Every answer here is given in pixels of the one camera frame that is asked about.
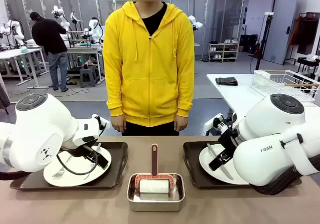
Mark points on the pink maroon lint roller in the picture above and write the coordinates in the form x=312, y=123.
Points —
x=154, y=159

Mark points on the black clothes rack with garments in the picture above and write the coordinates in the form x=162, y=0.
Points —
x=306, y=34

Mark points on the dark brown serving tray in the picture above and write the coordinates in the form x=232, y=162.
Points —
x=192, y=164
x=117, y=159

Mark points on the white round plate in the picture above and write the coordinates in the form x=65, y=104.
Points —
x=207, y=159
x=75, y=180

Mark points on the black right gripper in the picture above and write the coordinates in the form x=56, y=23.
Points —
x=228, y=139

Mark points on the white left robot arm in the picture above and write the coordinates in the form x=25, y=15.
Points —
x=37, y=129

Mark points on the grey door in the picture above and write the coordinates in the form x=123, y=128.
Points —
x=280, y=29

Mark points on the folded dark grey cloth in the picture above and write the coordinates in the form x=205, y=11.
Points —
x=226, y=81

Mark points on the white cutlery holder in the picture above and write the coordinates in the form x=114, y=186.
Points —
x=261, y=76

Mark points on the white flat box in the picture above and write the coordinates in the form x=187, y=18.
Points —
x=32, y=42

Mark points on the silver fork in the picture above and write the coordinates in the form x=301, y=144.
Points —
x=58, y=171

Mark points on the black bags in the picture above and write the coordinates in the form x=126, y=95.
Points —
x=248, y=43

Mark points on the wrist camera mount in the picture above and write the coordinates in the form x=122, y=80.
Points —
x=215, y=123
x=98, y=123

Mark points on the rectangular metal container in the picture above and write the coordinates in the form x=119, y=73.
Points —
x=155, y=206

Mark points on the white side table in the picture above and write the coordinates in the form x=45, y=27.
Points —
x=237, y=96

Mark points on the white shoe rack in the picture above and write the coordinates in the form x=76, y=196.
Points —
x=223, y=50

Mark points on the green cloth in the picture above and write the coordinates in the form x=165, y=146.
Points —
x=23, y=50

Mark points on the white background work table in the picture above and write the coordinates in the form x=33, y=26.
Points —
x=15, y=53
x=82, y=50

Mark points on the person in yellow hoodie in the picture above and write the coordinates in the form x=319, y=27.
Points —
x=150, y=59

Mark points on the person's right forearm yellow sleeve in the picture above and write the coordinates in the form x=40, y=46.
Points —
x=116, y=101

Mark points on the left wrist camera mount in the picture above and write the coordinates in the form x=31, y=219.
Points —
x=98, y=123

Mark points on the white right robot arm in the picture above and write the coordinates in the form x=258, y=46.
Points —
x=270, y=159

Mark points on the person's left forearm yellow sleeve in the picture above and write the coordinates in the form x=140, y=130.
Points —
x=185, y=101

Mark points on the black cart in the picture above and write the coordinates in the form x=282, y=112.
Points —
x=308, y=64

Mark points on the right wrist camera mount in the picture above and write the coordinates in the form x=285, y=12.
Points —
x=215, y=123

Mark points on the grey plastic stool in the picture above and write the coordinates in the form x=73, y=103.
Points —
x=87, y=76

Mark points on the person in black shirt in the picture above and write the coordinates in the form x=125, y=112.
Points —
x=50, y=39

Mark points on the dark grey hanging cloth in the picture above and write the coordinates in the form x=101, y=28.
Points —
x=3, y=96

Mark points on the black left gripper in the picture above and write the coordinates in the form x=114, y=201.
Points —
x=86, y=148

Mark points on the person's right hand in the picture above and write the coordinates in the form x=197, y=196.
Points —
x=118, y=124

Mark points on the white tissue pack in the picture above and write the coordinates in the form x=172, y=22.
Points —
x=312, y=57

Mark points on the person's left hand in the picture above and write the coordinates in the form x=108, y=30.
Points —
x=182, y=124

